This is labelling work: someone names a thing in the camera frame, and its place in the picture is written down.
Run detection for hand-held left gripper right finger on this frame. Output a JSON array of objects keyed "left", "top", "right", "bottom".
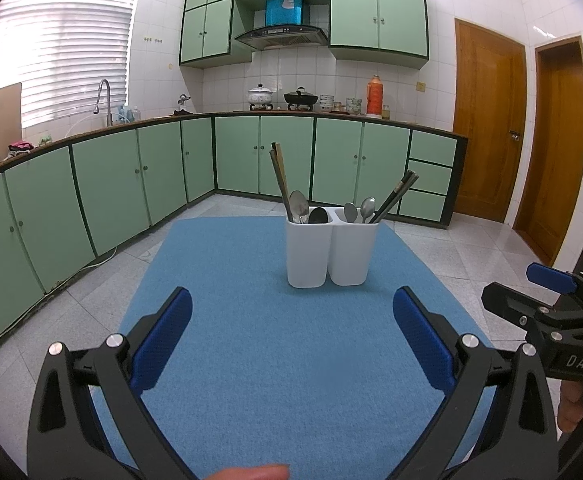
[{"left": 391, "top": 286, "right": 558, "bottom": 480}]

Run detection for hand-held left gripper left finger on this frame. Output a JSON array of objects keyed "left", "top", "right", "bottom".
[{"left": 27, "top": 286, "right": 198, "bottom": 480}]

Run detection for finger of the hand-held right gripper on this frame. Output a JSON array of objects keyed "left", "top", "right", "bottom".
[
  {"left": 526, "top": 262, "right": 583, "bottom": 306},
  {"left": 481, "top": 281, "right": 583, "bottom": 334}
]

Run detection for white two-compartment utensil holder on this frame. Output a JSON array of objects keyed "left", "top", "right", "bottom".
[{"left": 285, "top": 205, "right": 382, "bottom": 290}]

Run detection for silver spoon patterned handle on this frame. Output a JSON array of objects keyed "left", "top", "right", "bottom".
[{"left": 289, "top": 190, "right": 311, "bottom": 224}]

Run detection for wooden chopstick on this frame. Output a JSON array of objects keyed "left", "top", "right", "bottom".
[
  {"left": 274, "top": 142, "right": 295, "bottom": 221},
  {"left": 277, "top": 142, "right": 297, "bottom": 218}
]

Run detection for person's right hand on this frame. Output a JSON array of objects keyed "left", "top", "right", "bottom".
[{"left": 557, "top": 380, "right": 583, "bottom": 435}]

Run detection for person's left hand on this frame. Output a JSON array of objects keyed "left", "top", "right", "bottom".
[{"left": 205, "top": 463, "right": 293, "bottom": 480}]

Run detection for wooden door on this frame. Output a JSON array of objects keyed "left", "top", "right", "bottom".
[
  {"left": 452, "top": 18, "right": 527, "bottom": 224},
  {"left": 514, "top": 35, "right": 583, "bottom": 267}
]

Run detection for blue tablecloth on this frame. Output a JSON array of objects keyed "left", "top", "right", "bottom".
[{"left": 91, "top": 216, "right": 497, "bottom": 480}]

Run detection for green lower cabinets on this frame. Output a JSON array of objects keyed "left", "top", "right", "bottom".
[{"left": 0, "top": 112, "right": 469, "bottom": 368}]

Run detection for green cabinets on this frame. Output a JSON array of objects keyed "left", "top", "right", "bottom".
[
  {"left": 178, "top": 0, "right": 431, "bottom": 72},
  {"left": 0, "top": 112, "right": 469, "bottom": 368}
]

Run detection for orange thermos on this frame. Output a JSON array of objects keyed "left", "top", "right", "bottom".
[{"left": 368, "top": 75, "right": 385, "bottom": 118}]

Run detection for steel kitchen faucet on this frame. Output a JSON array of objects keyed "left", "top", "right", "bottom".
[{"left": 94, "top": 79, "right": 113, "bottom": 128}]

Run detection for white cooking pot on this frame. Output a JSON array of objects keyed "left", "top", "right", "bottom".
[{"left": 246, "top": 85, "right": 274, "bottom": 106}]

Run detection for black wok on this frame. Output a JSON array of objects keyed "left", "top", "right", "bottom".
[{"left": 284, "top": 87, "right": 319, "bottom": 106}]

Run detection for white window blinds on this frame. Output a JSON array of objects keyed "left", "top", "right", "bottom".
[{"left": 0, "top": 0, "right": 143, "bottom": 131}]

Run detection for green upper cabinets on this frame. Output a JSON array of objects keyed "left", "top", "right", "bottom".
[{"left": 178, "top": 0, "right": 431, "bottom": 72}]

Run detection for black range hood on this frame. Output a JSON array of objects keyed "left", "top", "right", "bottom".
[{"left": 234, "top": 25, "right": 329, "bottom": 52}]

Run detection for blue box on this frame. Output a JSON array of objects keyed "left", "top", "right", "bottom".
[{"left": 264, "top": 0, "right": 306, "bottom": 27}]

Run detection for white cable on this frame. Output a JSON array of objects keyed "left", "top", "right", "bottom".
[{"left": 46, "top": 245, "right": 118, "bottom": 293}]

